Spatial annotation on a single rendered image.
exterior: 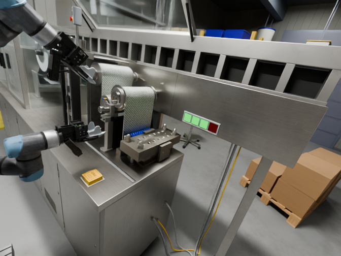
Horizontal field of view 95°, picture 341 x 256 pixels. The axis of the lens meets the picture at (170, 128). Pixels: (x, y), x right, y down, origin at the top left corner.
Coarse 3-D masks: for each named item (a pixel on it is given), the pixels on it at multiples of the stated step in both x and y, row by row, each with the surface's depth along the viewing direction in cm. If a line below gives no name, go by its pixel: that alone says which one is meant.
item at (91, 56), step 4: (88, 52) 94; (84, 56) 98; (92, 56) 93; (96, 56) 96; (100, 56) 97; (104, 56) 99; (108, 56) 101; (112, 56) 107; (116, 60) 106; (124, 60) 111; (128, 60) 114; (132, 60) 117
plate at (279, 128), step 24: (144, 72) 118; (168, 72) 104; (168, 96) 108; (192, 96) 97; (216, 96) 88; (240, 96) 80; (264, 96) 74; (216, 120) 91; (240, 120) 83; (264, 120) 76; (288, 120) 70; (312, 120) 65; (240, 144) 85; (264, 144) 78; (288, 144) 72
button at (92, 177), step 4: (88, 172) 77; (92, 172) 78; (96, 172) 78; (84, 176) 74; (88, 176) 75; (92, 176) 75; (96, 176) 76; (100, 176) 76; (84, 180) 74; (88, 180) 72; (92, 180) 73; (96, 180) 75; (88, 184) 72
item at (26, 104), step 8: (72, 32) 140; (80, 32) 145; (16, 40) 116; (0, 48) 150; (16, 48) 118; (0, 56) 155; (16, 56) 120; (0, 64) 157; (0, 80) 188; (8, 80) 161; (24, 80) 128; (8, 88) 165; (24, 88) 129; (16, 96) 150; (24, 96) 131; (24, 104) 134
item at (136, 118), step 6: (126, 108) 90; (132, 108) 93; (138, 108) 97; (144, 108) 101; (150, 108) 106; (126, 114) 92; (132, 114) 95; (138, 114) 99; (144, 114) 103; (150, 114) 108; (126, 120) 93; (132, 120) 97; (138, 120) 101; (144, 120) 106; (150, 120) 111; (126, 126) 95; (132, 126) 99; (138, 126) 103; (144, 126) 108; (126, 132) 97; (132, 132) 101
